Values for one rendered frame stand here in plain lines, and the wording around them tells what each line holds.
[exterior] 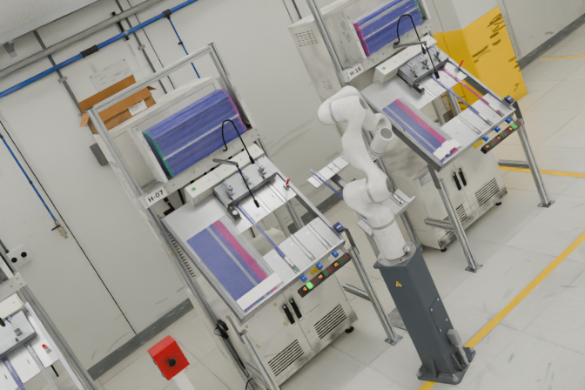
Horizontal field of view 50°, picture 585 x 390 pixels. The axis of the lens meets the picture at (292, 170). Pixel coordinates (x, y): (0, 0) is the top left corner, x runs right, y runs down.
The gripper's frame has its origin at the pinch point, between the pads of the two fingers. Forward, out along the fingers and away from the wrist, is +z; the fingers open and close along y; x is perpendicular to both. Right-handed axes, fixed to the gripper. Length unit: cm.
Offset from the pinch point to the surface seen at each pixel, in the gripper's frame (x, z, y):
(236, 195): -34, 18, 62
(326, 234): 13.5, 16.3, 39.5
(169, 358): 10, 30, 140
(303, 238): 7, 18, 50
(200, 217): -38, 26, 83
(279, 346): 38, 70, 83
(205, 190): -47, 19, 73
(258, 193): -29, 23, 50
